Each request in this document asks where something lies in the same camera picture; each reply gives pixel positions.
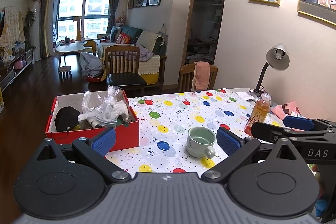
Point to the sofa with cream cover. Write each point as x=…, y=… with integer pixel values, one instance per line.
x=152, y=52

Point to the grey bag on floor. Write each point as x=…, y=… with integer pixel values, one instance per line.
x=91, y=65

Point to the white floor air conditioner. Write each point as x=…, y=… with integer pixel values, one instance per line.
x=35, y=30

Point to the white green ceramic mug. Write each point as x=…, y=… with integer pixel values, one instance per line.
x=200, y=142

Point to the pink towel on chair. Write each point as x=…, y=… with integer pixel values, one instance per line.
x=201, y=76

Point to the small wooden stool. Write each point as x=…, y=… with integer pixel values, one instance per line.
x=65, y=72

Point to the wooden chair black seat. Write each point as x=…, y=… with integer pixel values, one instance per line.
x=122, y=66

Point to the clear plastic bag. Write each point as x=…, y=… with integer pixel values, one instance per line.
x=114, y=94

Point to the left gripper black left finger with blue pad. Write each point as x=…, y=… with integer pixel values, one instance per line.
x=91, y=153

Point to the wooden chair near table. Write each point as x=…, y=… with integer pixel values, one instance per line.
x=186, y=75

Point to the white kids table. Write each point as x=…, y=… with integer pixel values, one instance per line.
x=70, y=49

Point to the grey desk lamp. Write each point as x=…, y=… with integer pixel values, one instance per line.
x=277, y=58

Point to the balloon pattern tablecloth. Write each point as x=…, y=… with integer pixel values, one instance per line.
x=177, y=132

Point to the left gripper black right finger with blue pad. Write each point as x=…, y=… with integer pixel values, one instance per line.
x=240, y=152

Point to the red cushion on sofa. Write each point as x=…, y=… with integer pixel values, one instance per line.
x=124, y=39

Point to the low tv cabinet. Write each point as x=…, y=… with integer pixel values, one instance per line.
x=11, y=70

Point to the black cap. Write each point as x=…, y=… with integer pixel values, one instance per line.
x=66, y=119

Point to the pink packet on table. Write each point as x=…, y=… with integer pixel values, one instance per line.
x=287, y=109

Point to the yellow carton box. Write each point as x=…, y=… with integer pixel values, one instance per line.
x=2, y=105

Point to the orange drink bottle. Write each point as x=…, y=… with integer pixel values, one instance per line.
x=258, y=113

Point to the red white cardboard box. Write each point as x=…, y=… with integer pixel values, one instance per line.
x=127, y=135

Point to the christmas pattern stocking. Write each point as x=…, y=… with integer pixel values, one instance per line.
x=96, y=122

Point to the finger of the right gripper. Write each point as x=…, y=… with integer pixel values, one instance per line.
x=270, y=133
x=308, y=124

